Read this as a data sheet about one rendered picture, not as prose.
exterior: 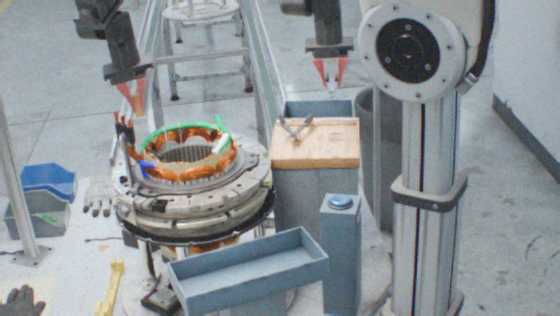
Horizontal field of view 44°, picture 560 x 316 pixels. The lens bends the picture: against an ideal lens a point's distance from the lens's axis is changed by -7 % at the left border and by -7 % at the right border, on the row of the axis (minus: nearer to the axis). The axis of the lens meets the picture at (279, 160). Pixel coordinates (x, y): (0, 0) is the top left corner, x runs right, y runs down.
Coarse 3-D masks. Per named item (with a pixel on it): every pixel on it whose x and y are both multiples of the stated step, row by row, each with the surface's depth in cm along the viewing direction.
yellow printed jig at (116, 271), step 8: (112, 264) 167; (120, 264) 167; (112, 272) 167; (120, 272) 168; (112, 280) 165; (112, 288) 161; (112, 296) 159; (104, 304) 155; (112, 304) 156; (96, 312) 152; (104, 312) 152
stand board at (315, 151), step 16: (304, 128) 165; (320, 128) 165; (336, 128) 164; (352, 128) 164; (272, 144) 159; (288, 144) 159; (304, 144) 158; (320, 144) 158; (336, 144) 157; (352, 144) 157; (272, 160) 153; (288, 160) 153; (304, 160) 153; (320, 160) 152; (336, 160) 152; (352, 160) 152
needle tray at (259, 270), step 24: (264, 240) 127; (288, 240) 129; (312, 240) 126; (168, 264) 122; (192, 264) 124; (216, 264) 126; (240, 264) 127; (264, 264) 127; (288, 264) 127; (312, 264) 120; (192, 288) 122; (216, 288) 115; (240, 288) 116; (264, 288) 118; (288, 288) 120; (192, 312) 115; (240, 312) 120; (264, 312) 122
